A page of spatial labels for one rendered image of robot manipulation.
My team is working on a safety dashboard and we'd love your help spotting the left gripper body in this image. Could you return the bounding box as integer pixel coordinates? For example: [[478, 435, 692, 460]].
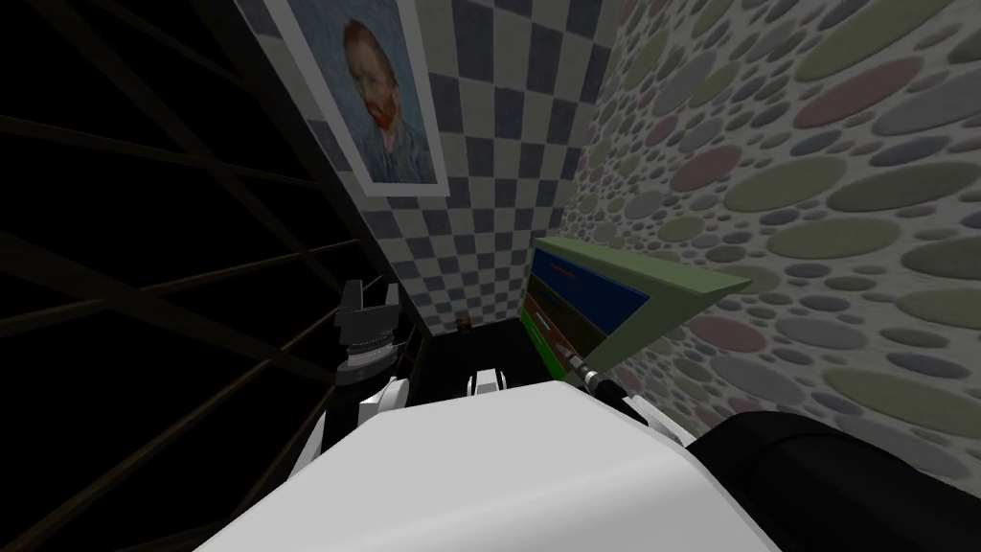
[[335, 305, 401, 340]]

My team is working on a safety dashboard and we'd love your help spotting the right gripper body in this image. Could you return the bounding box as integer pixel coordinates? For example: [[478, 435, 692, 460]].
[[556, 343, 595, 380]]

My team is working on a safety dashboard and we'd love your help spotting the green drawer front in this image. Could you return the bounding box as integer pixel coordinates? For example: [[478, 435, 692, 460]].
[[519, 305, 585, 382]]

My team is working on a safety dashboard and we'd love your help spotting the brown drawer front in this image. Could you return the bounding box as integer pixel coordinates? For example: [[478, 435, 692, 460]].
[[524, 274, 616, 358]]

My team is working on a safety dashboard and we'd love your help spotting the blue drawer front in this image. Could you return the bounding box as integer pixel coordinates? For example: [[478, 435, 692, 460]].
[[530, 248, 652, 339]]

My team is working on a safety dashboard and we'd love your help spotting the green drawer cabinet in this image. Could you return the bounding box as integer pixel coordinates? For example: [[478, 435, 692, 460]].
[[518, 236, 753, 386]]

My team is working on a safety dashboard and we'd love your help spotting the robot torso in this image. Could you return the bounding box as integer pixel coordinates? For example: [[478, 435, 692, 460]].
[[193, 367, 785, 552]]

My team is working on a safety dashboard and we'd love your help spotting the dark wooden lattice shelf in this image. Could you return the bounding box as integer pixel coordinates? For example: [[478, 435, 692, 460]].
[[0, 0, 427, 552]]

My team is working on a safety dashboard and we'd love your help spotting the framed portrait painting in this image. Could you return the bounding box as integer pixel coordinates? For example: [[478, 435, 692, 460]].
[[262, 0, 452, 199]]

